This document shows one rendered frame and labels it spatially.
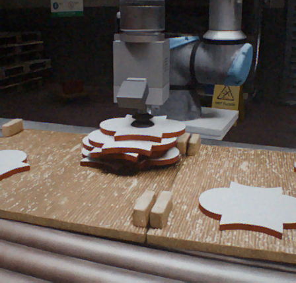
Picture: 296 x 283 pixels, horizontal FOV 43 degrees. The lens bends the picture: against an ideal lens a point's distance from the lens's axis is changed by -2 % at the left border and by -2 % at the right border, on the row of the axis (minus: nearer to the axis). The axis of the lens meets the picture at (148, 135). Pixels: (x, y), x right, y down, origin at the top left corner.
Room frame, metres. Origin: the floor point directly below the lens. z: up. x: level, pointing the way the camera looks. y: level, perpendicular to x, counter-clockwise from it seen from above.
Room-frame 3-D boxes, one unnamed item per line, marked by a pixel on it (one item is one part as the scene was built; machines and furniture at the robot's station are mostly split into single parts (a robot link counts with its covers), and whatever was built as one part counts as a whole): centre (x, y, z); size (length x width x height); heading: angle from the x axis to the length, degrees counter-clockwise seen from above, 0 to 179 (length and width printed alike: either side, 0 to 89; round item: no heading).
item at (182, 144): (0.72, -0.07, 0.95); 0.06 x 0.02 x 0.03; 164
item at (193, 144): (0.71, -0.09, 0.95); 0.06 x 0.02 x 0.03; 164
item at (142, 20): (0.67, 0.01, 1.19); 0.08 x 0.08 x 0.05
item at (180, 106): (1.12, -0.08, 0.95); 0.15 x 0.15 x 0.10
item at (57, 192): (0.64, 0.15, 0.93); 0.41 x 0.35 x 0.02; 74
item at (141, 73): (0.65, 0.02, 1.11); 0.12 x 0.09 x 0.16; 166
